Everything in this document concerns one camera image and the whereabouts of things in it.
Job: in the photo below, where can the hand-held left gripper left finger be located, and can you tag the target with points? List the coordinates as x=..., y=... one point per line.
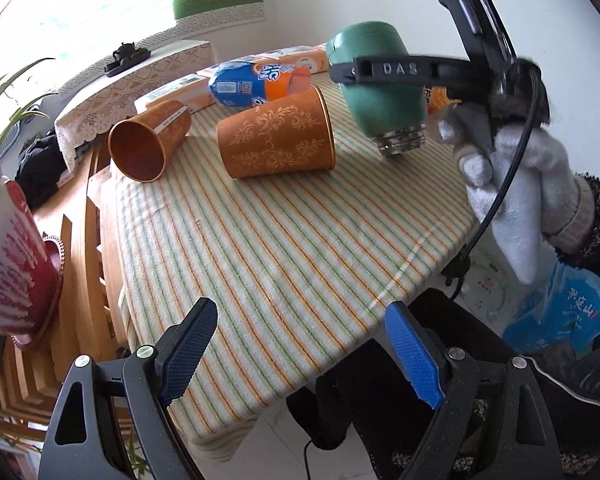
x=190, y=355

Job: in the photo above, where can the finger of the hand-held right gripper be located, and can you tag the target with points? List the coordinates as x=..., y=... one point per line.
x=400, y=69

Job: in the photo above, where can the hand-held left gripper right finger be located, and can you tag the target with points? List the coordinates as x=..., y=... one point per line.
x=414, y=360

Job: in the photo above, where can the green insulated cup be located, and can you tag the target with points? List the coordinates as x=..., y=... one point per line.
x=385, y=110

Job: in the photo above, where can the orange patterned cup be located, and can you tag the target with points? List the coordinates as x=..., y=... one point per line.
x=275, y=135

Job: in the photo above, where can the orange cup with label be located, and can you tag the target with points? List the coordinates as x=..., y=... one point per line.
x=155, y=135

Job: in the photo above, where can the person's right hand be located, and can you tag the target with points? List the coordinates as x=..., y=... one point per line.
x=535, y=180

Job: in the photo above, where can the person's black clothing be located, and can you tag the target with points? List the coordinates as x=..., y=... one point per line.
x=485, y=320

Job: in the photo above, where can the white and orange box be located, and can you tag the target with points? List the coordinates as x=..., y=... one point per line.
x=295, y=59
x=180, y=91

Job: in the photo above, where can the white plastic bag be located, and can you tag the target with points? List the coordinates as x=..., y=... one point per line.
x=487, y=280

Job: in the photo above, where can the striped tablecloth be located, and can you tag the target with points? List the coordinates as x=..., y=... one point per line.
x=280, y=260

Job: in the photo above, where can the wooden chair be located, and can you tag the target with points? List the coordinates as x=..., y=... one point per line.
x=85, y=270

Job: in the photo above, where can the blue and orange snack packet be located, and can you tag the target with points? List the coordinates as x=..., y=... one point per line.
x=245, y=85

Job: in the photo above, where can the blue plastic bag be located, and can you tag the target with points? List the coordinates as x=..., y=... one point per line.
x=565, y=310

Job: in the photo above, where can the red flower pot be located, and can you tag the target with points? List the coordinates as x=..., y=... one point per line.
x=10, y=270

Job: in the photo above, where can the black cloth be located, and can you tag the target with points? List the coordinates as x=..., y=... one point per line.
x=42, y=170

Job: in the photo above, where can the white lace cloth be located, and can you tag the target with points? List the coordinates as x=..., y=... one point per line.
x=130, y=95

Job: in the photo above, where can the green houseplant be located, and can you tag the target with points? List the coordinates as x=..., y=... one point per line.
x=5, y=110

